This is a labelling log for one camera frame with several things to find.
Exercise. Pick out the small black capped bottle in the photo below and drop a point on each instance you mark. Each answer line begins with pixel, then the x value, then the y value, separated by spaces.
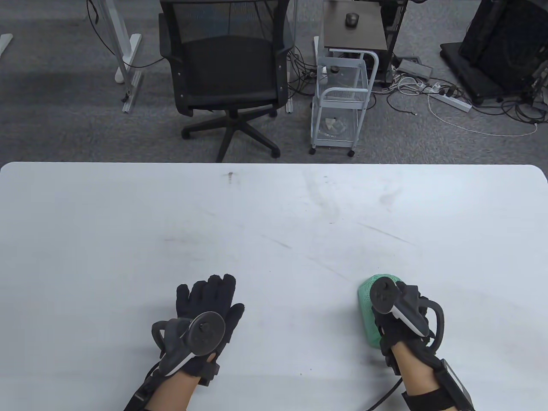
pixel 334 72

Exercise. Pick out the grey computer mouse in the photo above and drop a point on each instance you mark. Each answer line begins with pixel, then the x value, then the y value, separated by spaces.
pixel 352 19

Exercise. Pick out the black left wrist sensor box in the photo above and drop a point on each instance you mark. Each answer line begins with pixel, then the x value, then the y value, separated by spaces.
pixel 139 396

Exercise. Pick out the white power strip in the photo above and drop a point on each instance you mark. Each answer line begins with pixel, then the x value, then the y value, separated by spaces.
pixel 449 102

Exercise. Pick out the green mesh toiletry bag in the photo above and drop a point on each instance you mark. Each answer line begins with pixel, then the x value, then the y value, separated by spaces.
pixel 366 308

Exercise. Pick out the person's left hand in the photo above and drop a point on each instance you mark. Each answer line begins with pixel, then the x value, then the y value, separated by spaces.
pixel 214 295

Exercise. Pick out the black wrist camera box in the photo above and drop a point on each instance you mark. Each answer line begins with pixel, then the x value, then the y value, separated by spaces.
pixel 458 385

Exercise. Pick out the white desk foot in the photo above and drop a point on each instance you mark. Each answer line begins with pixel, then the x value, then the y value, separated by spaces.
pixel 4 43

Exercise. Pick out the person's left forearm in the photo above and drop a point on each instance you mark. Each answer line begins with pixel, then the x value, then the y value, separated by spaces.
pixel 171 394

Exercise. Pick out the white desk leg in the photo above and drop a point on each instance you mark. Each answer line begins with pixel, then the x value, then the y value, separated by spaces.
pixel 126 47

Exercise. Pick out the person's right hand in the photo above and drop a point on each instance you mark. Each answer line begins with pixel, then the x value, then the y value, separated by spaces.
pixel 385 332

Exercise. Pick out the crumpled paper scrap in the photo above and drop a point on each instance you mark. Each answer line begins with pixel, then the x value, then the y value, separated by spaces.
pixel 336 125

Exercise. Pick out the black equipment stand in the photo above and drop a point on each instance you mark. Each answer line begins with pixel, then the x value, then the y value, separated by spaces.
pixel 501 38

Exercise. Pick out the short aluminium rail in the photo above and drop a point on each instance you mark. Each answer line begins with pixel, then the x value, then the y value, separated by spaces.
pixel 290 98

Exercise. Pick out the dark brown side table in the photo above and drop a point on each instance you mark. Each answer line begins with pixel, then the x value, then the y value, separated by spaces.
pixel 359 36

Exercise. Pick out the grey left hand controller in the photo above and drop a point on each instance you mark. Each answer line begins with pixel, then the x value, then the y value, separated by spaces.
pixel 205 334

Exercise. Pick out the aluminium floor rail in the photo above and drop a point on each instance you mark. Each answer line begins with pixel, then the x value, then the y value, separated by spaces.
pixel 132 94

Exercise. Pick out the person's right forearm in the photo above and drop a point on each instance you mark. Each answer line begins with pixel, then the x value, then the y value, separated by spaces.
pixel 415 372

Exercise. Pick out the black mesh office chair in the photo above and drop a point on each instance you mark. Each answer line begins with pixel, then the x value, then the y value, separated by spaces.
pixel 231 64

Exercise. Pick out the grey power adapter box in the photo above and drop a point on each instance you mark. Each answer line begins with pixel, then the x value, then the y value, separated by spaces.
pixel 414 68

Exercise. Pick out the grey hand controller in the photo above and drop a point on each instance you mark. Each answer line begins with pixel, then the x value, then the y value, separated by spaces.
pixel 205 334
pixel 385 295

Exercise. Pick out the grey right hand controller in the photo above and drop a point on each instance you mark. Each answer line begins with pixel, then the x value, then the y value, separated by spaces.
pixel 385 295

